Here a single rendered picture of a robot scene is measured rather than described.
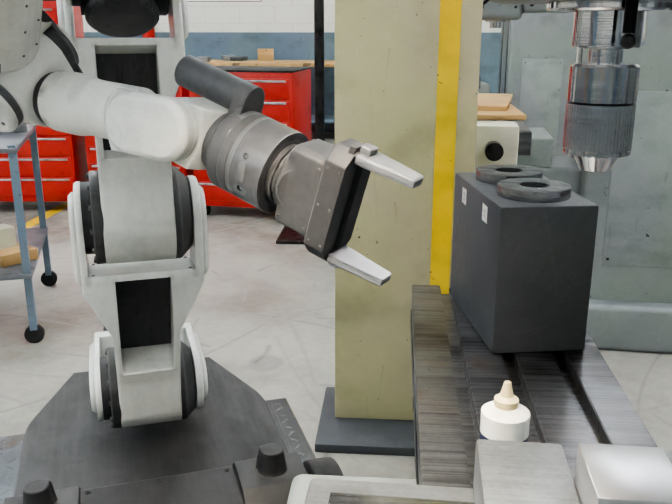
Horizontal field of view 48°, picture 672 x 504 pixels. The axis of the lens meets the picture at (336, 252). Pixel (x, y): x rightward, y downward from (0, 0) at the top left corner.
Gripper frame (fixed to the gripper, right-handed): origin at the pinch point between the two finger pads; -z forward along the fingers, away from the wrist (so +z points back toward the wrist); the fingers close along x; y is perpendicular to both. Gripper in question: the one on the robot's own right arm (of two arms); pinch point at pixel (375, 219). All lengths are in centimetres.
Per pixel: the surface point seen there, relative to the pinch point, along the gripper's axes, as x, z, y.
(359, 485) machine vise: -9.6, -13.8, -20.6
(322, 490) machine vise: -10.2, -11.9, -22.5
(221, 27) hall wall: -199, 564, 687
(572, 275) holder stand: -7.9, -15.3, 27.0
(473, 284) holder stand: -16.0, -4.1, 28.6
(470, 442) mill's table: -18.6, -16.2, 2.4
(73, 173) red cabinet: -216, 355, 288
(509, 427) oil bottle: -7.1, -20.2, -8.2
